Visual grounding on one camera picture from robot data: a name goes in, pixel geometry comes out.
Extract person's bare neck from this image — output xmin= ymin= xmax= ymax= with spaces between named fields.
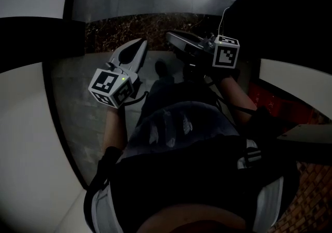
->
xmin=140 ymin=202 xmax=248 ymax=233

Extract grey flat panel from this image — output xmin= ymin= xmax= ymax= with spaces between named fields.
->
xmin=276 ymin=122 xmax=332 ymax=147

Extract person's dark printed shirt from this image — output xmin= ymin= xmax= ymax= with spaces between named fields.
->
xmin=84 ymin=101 xmax=299 ymax=233

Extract person's dark shoe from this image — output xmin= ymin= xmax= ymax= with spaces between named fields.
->
xmin=154 ymin=59 xmax=169 ymax=78

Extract person's dark trousers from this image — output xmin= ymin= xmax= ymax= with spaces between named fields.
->
xmin=141 ymin=75 xmax=223 ymax=124

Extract black door frame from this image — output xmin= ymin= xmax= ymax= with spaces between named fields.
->
xmin=0 ymin=0 xmax=332 ymax=78

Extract red box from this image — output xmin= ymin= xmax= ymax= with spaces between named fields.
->
xmin=246 ymin=80 xmax=325 ymax=126

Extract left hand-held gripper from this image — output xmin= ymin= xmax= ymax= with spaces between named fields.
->
xmin=88 ymin=38 xmax=149 ymax=109

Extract person's light grey vest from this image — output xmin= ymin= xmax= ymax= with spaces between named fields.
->
xmin=90 ymin=138 xmax=285 ymax=233

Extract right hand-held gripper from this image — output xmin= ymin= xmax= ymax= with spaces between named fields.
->
xmin=165 ymin=30 xmax=240 ymax=69

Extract thin white cable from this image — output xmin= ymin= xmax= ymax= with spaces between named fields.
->
xmin=218 ymin=7 xmax=230 ymax=37

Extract person's left forearm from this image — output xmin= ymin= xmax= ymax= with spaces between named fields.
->
xmin=103 ymin=106 xmax=128 ymax=154

